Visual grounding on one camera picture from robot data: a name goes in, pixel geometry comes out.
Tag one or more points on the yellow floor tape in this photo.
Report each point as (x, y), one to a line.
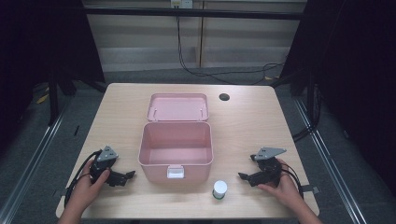
(42, 98)

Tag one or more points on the dark curtain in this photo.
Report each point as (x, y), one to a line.
(40, 46)
(358, 77)

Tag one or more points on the pink plastic storage box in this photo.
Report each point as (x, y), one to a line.
(176, 149)

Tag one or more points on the person's right hand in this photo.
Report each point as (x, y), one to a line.
(288, 189)

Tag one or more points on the person's left hand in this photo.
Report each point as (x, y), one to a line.
(85, 191)

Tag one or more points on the white bottle with green label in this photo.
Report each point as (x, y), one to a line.
(219, 188)

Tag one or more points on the black horizontal frame bar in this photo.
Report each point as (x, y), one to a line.
(193, 13)

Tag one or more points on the black table grommet hole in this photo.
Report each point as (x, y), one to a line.
(224, 96)

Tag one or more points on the grey tape strip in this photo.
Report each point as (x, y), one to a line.
(311, 188)
(59, 193)

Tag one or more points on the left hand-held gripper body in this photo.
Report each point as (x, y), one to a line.
(106, 155)

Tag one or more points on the aluminium floor rail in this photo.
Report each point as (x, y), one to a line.
(334, 174)
(29, 168)

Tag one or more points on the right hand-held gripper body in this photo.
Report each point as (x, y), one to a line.
(270, 169)

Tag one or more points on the white wall power outlet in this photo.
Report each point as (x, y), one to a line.
(181, 3)

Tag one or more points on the black metal stand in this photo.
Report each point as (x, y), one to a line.
(53, 99)

